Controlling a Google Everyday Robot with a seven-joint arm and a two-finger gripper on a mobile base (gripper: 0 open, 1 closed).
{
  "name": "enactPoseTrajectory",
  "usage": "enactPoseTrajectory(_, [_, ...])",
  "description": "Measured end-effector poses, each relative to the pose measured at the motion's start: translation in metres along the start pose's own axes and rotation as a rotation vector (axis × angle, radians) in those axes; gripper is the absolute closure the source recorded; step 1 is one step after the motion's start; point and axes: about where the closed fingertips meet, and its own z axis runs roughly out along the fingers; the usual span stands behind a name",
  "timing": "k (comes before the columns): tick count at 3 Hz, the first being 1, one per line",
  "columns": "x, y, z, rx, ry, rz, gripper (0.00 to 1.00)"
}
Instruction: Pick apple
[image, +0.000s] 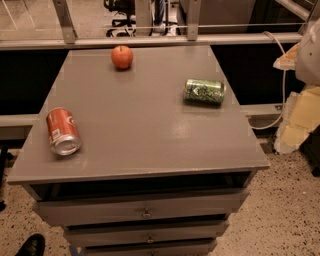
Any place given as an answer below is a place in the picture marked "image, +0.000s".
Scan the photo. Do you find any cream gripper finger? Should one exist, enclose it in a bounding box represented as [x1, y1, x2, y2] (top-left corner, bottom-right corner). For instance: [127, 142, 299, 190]
[273, 43, 320, 154]

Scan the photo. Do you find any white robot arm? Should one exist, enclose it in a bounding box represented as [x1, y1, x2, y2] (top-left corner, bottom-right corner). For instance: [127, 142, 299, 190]
[273, 19, 320, 154]

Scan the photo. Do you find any red apple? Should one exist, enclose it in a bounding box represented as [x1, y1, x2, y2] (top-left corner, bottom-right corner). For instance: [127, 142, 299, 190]
[111, 45, 133, 69]

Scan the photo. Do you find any green soda can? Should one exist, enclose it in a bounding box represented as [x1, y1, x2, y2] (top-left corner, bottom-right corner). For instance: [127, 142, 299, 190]
[184, 79, 225, 104]

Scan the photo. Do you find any grey drawer cabinet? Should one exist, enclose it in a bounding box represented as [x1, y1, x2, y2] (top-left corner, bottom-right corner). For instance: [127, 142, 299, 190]
[6, 45, 271, 256]

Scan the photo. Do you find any middle grey drawer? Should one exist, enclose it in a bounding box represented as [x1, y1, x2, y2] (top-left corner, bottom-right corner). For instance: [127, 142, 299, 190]
[64, 220, 229, 247]

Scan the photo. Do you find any grey drawer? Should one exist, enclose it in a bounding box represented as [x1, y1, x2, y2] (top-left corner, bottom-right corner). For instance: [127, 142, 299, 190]
[64, 220, 229, 247]
[84, 239, 217, 256]
[34, 189, 249, 226]

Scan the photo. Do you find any bottom grey drawer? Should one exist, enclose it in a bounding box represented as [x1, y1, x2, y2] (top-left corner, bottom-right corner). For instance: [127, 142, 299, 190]
[84, 239, 217, 256]

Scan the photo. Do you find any grey metal railing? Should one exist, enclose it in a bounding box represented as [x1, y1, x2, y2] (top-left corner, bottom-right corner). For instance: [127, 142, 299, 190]
[0, 0, 319, 50]

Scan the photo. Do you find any black office chair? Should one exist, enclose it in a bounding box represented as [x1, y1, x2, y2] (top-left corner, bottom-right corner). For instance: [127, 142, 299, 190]
[103, 0, 136, 37]

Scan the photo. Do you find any top grey drawer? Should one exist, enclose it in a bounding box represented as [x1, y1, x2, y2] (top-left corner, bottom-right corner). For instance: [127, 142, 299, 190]
[34, 189, 249, 226]

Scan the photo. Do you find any orange soda can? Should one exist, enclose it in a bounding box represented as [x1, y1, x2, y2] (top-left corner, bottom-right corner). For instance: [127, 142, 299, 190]
[46, 107, 81, 156]

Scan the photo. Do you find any black shoe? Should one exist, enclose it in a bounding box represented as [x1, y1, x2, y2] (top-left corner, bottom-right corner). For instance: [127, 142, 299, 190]
[15, 233, 45, 256]

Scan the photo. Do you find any white cable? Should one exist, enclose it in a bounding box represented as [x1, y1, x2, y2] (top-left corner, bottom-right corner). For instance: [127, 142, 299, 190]
[250, 30, 288, 131]

